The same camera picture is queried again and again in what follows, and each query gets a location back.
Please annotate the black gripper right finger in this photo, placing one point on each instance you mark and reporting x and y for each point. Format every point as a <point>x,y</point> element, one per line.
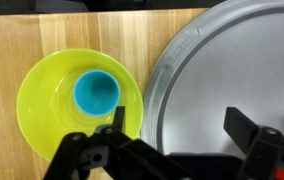
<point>265,150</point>

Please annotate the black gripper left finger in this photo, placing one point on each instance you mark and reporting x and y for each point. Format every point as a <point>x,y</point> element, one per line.
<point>132,156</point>

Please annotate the blue plastic cup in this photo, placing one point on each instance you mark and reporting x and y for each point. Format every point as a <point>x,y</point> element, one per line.
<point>97,93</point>

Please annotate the yellow-green plastic bowl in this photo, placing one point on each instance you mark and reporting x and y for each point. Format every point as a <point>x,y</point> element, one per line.
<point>42,106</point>

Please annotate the round gray plate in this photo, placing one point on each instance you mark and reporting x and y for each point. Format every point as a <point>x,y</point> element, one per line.
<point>232,66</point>

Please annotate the gray metal bar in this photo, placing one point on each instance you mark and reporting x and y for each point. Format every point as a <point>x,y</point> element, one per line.
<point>62,5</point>

